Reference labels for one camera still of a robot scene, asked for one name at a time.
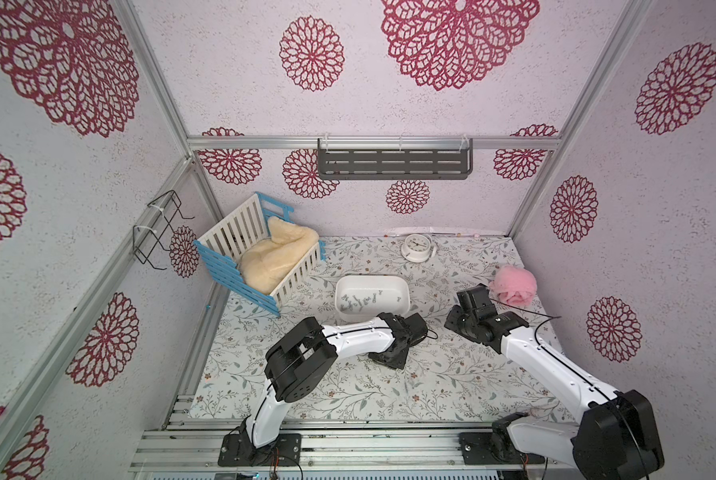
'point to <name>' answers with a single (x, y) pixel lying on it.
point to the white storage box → (361, 297)
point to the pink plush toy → (514, 285)
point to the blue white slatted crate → (222, 246)
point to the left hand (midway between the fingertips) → (387, 361)
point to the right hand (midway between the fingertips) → (456, 323)
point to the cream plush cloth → (263, 261)
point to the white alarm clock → (418, 248)
